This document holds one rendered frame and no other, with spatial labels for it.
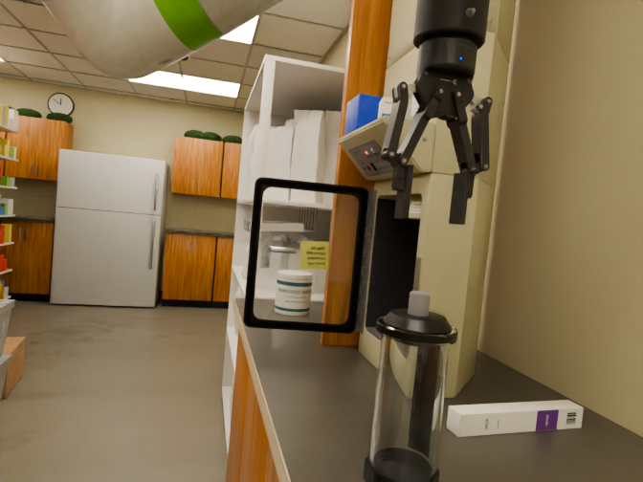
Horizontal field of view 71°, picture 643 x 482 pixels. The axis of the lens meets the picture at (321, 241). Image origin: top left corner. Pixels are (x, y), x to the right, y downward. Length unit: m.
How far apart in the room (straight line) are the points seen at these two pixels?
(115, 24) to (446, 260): 0.71
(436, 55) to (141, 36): 0.35
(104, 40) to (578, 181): 1.05
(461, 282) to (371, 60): 0.68
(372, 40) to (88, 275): 5.02
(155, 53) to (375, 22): 0.87
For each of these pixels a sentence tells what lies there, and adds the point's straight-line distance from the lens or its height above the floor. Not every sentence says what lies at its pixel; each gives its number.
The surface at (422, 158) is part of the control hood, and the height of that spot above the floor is 1.44.
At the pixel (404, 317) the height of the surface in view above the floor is 1.18.
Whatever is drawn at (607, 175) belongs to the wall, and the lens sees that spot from 1.21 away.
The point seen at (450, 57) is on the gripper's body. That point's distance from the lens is 0.62.
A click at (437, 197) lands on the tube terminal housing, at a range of 0.95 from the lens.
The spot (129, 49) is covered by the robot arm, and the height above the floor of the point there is 1.47.
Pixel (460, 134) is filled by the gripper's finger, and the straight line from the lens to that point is 0.64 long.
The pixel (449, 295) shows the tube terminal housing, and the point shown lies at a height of 1.16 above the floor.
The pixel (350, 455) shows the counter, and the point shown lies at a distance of 0.76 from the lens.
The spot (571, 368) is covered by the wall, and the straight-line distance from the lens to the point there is 1.26.
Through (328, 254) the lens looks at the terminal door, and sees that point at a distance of 1.20.
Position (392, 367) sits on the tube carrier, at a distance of 0.61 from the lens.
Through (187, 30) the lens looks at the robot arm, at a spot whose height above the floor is 1.50.
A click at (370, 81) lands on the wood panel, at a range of 1.33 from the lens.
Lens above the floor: 1.30
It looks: 3 degrees down
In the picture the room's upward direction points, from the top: 5 degrees clockwise
